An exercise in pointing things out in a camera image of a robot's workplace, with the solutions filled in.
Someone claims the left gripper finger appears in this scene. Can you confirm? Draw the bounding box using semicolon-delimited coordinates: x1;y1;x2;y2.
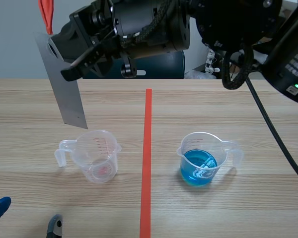
46;214;64;238
0;196;12;222

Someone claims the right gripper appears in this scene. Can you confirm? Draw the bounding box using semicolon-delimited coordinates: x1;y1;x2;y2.
69;0;191;78

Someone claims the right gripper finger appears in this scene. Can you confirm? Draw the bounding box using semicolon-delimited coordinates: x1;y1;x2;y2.
60;45;113;82
50;16;93;63

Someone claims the grey metal plate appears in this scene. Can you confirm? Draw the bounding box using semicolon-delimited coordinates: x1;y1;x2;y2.
34;0;89;130

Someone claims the clear plastic bag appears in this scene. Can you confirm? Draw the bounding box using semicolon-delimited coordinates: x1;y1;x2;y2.
184;69;217;80

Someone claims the empty clear plastic beaker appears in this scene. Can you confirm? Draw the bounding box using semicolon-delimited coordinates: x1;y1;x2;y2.
54;129;122;184

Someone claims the clear beaker with blue liquid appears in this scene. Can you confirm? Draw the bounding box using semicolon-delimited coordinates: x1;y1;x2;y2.
176;131;245;187

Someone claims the black braided cable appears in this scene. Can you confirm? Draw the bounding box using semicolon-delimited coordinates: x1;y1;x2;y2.
222;43;254;90

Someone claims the smooth black cable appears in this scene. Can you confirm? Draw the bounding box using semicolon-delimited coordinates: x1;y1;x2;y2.
245;78;298;187

